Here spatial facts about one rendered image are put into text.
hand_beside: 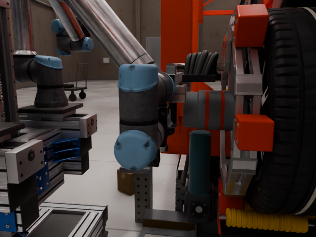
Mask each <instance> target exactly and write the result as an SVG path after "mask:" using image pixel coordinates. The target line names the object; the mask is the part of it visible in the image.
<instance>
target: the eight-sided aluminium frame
mask: <svg viewBox="0 0 316 237"><path fill-rule="evenodd" d="M233 30H234V26H232V27H231V29H230V31H229V32H228V33H226V38H225V52H224V60H223V62H225V57H226V42H228V40H230V42H232V49H233V65H234V115H233V131H229V141H230V159H226V157H225V131H228V130H219V131H220V174H221V178H222V184H223V193H224V195H225V196H226V197H238V198H243V197H244V196H246V191H247V189H248V186H249V184H250V182H251V180H252V177H253V175H255V173H256V168H257V163H258V157H257V151H249V150H248V151H243V150H239V149H238V147H237V145H236V143H235V140H234V132H235V122H234V120H235V115H236V114H243V103H244V99H251V103H250V114H257V115H260V110H261V97H262V95H263V87H262V74H261V70H260V63H259V56H258V48H257V47H248V48H247V52H248V61H249V70H250V74H244V70H243V59H242V48H241V47H235V43H234V35H233V34H234V33H233ZM227 85H228V73H224V72H222V71H221V90H226V86H227ZM240 174H241V176H240Z"/></svg>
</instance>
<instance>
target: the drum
mask: <svg viewBox="0 0 316 237"><path fill-rule="evenodd" d="M182 112H183V126H184V127H195V128H197V129H201V130H228V131H233V115H234V93H229V91H228V90H199V91H198V92H187V100H186V102H185V103H183V111H182ZM243 114H248V101H247V99H244V103H243Z"/></svg>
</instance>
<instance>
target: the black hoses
mask: <svg viewBox="0 0 316 237"><path fill-rule="evenodd" d="M218 57H219V55H218V53H217V52H214V53H213V54H212V53H209V52H208V51H207V50H203V51H202V52H198V53H196V52H195V53H193V54H188V55H187V57H186V61H185V67H184V74H183V75H182V82H215V80H221V74H220V73H218V72H217V71H216V66H217V60H218Z"/></svg>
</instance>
